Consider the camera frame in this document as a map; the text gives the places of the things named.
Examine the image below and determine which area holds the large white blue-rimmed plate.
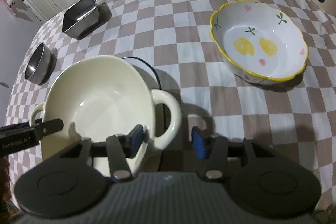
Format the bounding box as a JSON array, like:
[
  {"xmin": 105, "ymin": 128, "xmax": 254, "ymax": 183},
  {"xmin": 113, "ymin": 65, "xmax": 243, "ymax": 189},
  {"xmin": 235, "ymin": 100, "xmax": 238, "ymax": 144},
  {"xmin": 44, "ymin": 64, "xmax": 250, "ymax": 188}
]
[{"xmin": 122, "ymin": 56, "xmax": 169, "ymax": 135}]

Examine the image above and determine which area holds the cream two-handled bowl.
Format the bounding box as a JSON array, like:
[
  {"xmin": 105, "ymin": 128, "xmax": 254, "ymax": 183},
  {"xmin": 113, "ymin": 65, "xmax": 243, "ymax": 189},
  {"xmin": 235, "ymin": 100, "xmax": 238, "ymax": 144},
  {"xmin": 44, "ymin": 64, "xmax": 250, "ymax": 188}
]
[{"xmin": 30, "ymin": 55, "xmax": 182, "ymax": 174}]

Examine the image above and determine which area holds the yellow-rimmed lemon bowl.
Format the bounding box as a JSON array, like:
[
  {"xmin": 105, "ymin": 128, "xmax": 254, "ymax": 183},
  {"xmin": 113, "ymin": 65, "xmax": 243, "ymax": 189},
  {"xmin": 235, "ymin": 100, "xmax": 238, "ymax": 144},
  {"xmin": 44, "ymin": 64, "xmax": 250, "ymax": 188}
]
[{"xmin": 210, "ymin": 0, "xmax": 309, "ymax": 85}]

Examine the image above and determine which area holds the square steel tray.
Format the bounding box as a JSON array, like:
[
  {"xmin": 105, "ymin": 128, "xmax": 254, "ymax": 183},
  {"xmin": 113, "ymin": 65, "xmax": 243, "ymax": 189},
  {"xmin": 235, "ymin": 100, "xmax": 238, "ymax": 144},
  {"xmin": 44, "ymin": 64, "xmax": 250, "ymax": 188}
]
[{"xmin": 62, "ymin": 0, "xmax": 100, "ymax": 38}]

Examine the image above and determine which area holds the round steel bowl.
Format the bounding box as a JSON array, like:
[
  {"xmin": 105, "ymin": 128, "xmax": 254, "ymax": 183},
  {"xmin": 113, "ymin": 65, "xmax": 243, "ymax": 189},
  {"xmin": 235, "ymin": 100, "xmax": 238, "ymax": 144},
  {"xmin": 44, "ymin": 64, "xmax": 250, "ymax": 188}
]
[{"xmin": 24, "ymin": 43, "xmax": 54, "ymax": 85}]

